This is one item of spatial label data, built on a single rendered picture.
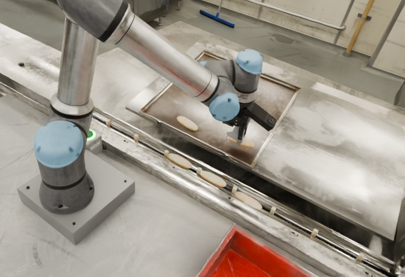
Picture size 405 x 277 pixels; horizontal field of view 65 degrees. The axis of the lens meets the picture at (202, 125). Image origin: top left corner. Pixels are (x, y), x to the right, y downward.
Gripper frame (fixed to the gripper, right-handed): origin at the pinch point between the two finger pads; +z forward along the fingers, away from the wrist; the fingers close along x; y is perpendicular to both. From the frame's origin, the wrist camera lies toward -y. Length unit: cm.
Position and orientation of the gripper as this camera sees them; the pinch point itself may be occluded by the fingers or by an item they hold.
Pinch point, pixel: (242, 138)
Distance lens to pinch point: 115.7
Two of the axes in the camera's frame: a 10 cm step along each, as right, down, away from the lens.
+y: -9.3, -3.0, 2.3
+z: -0.3, 6.6, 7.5
